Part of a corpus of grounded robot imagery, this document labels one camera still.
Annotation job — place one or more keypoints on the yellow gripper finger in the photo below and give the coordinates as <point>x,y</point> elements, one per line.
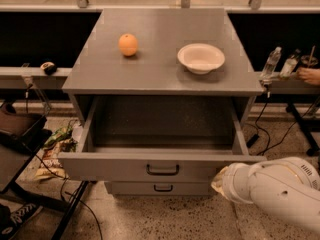
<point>217,181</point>

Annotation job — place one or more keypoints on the grey top drawer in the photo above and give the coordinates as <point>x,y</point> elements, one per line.
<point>158,139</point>

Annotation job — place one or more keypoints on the grey drawer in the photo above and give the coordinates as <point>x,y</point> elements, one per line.
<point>158,139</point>
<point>158,189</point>

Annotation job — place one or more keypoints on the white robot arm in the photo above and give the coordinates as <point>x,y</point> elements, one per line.
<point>287,188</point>

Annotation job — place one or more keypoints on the grey bottom drawer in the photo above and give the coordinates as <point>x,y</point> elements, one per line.
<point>158,189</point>

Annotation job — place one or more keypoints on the grey drawer cabinet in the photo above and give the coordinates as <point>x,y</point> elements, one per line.
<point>102,69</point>

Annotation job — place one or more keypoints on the person's hand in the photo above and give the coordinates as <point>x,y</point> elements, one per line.
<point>309,75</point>

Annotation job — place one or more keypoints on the white bowl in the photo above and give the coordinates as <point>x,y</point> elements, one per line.
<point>201,58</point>

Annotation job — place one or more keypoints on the clear plastic water bottle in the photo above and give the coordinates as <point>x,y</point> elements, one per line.
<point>271,64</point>

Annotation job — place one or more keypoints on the plastic cup with straw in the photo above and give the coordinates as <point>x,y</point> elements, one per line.
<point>309,60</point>

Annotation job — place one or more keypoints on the green snack bag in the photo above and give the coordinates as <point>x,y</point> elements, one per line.
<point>59,135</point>

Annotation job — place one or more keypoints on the orange fruit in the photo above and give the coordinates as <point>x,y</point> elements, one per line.
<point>128,44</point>

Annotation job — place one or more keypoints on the brown snack bag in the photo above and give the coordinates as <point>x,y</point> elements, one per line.
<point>50,165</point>

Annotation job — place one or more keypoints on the black white sneaker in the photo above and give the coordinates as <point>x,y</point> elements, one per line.
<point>11,222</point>

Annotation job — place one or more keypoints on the black tray cart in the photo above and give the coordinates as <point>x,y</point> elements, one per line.
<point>24,134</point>

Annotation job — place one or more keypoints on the black tape measure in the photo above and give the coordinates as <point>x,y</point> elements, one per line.
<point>49,68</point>

